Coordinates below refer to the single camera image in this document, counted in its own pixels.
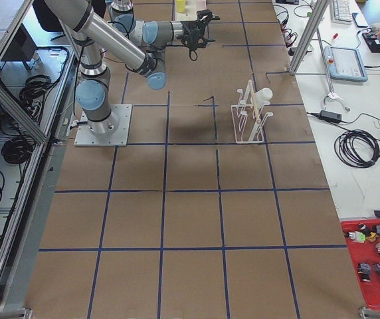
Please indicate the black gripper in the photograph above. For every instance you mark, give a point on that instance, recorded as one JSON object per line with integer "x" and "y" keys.
{"x": 189, "y": 30}

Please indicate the white ikea cup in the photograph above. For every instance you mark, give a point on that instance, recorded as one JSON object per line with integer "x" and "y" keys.
{"x": 263, "y": 96}

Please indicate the yellow cup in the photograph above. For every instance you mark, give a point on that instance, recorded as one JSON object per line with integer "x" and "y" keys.
{"x": 180, "y": 6}

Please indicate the cream bunny tray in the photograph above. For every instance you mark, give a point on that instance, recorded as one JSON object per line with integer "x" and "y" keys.
{"x": 190, "y": 14}

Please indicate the white keyboard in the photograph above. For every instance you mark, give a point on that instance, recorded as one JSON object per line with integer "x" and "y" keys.
{"x": 339, "y": 11}

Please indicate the blue teach pendant tablet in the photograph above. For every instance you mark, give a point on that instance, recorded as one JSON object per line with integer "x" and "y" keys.
{"x": 345, "y": 64}

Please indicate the black power adapter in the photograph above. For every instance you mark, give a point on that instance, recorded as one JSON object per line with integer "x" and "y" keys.
{"x": 330, "y": 116}

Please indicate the red parts tray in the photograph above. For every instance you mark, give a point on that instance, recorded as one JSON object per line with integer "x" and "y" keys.
{"x": 363, "y": 241}

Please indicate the white wire cup rack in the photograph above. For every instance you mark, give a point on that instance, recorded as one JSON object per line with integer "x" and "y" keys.
{"x": 248, "y": 117}

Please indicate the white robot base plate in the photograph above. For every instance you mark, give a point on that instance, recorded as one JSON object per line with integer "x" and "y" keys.
{"x": 113, "y": 131}

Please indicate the aluminium frame post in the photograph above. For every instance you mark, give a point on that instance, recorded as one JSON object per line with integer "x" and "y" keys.
{"x": 305, "y": 39}

